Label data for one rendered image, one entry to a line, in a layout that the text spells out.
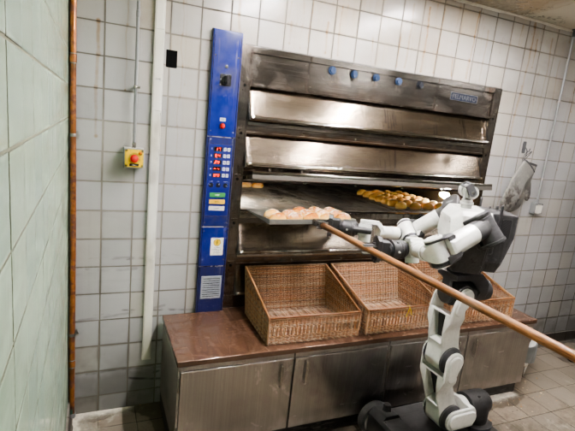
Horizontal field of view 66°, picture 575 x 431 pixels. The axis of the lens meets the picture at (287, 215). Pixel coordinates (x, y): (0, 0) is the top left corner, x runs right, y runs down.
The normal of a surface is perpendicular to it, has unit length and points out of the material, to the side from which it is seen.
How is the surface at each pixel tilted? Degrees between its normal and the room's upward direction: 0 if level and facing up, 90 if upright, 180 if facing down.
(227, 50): 90
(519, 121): 90
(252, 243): 70
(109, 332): 90
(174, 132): 90
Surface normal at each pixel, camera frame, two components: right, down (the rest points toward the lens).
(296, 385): 0.41, 0.22
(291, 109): 0.40, -0.12
